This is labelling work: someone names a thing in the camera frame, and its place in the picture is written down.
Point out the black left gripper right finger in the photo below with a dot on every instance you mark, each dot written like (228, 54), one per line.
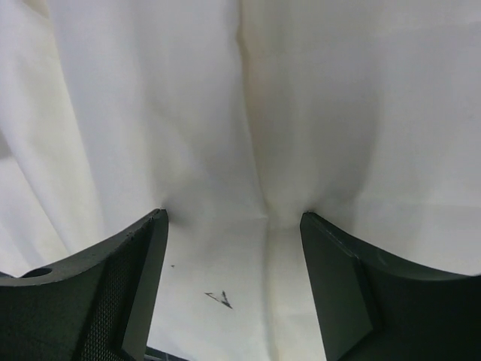
(374, 305)

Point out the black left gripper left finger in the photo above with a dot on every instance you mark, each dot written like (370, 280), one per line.
(94, 305)

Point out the cream pillowcase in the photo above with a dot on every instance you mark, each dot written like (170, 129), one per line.
(237, 117)

